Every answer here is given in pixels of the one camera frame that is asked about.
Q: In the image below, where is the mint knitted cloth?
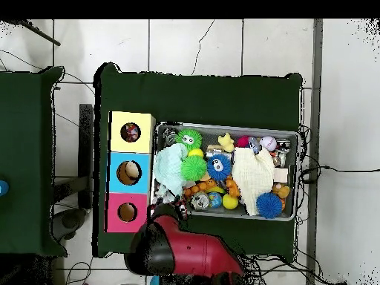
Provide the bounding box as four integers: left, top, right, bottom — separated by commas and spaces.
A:
152, 142, 189, 198

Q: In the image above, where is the colourful patterned cloth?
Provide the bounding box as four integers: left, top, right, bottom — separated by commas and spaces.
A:
120, 122, 141, 143

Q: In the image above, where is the cream knitted cloth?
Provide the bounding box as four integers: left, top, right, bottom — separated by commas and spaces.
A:
231, 147, 276, 217

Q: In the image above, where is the shallow grey mesh bin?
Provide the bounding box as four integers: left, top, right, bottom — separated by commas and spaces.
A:
151, 121, 299, 222

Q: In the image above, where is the wooden box with three holes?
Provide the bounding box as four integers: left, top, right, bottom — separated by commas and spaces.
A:
105, 111, 157, 234

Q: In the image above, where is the green spiky googly-eyed ball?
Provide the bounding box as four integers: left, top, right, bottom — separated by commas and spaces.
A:
175, 128, 203, 151

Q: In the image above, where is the blue spiky googly-eyed ball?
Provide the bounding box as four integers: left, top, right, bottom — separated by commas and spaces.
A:
206, 153, 233, 182
255, 191, 284, 220

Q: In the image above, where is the yellow foam toy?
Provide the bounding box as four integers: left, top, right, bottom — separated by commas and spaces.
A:
217, 132, 236, 153

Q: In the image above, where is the crushed silver can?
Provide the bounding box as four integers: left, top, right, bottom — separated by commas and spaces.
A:
190, 191, 211, 211

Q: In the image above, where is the globe print ball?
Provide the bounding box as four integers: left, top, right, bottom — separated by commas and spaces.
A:
207, 191, 223, 209

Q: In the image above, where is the dark green table cloth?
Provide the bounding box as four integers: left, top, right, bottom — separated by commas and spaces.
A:
93, 62, 304, 262
0, 66, 68, 256

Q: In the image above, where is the white baseball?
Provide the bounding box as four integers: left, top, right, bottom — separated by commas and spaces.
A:
258, 135, 278, 152

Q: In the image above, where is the black upright panel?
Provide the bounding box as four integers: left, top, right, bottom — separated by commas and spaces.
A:
78, 103, 94, 209

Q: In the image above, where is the grey stand foot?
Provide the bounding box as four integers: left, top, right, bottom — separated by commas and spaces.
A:
51, 207, 87, 241

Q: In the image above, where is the dark rod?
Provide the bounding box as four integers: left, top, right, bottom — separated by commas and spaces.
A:
8, 19, 62, 47

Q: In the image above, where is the black power cable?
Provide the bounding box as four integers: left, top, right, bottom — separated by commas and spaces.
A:
302, 165, 380, 174

